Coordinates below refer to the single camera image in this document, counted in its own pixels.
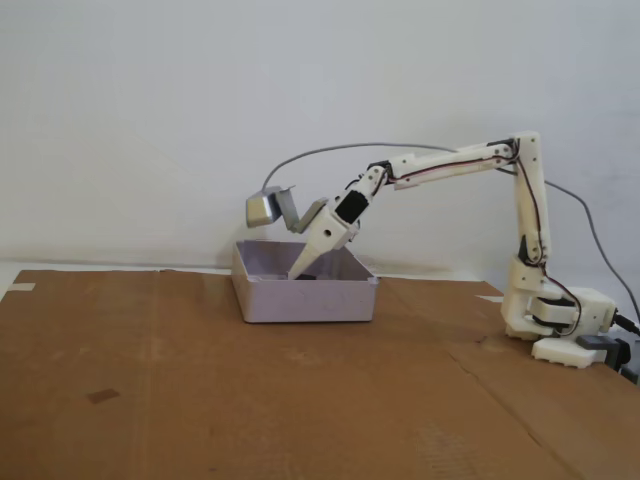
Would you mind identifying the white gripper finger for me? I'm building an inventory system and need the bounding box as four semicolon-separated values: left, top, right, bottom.
287;243;331;280

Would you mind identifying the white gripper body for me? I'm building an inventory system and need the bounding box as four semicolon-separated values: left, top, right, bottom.
307;204;359;255

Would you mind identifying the pale grey open box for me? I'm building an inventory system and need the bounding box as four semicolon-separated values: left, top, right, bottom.
230;240;380;325

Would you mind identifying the silver webcam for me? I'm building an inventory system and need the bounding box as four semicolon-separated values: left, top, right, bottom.
244;186;281;229

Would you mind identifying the brown cardboard sheet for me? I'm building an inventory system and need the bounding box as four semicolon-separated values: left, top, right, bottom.
0;268;640;480

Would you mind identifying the grey table clamp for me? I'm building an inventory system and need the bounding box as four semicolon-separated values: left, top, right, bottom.
576;334;640;386

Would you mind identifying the grey camera cable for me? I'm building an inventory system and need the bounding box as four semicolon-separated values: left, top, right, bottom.
262;142;640;321

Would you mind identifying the black power cable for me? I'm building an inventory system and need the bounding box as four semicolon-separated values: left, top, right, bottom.
612;312;640;336

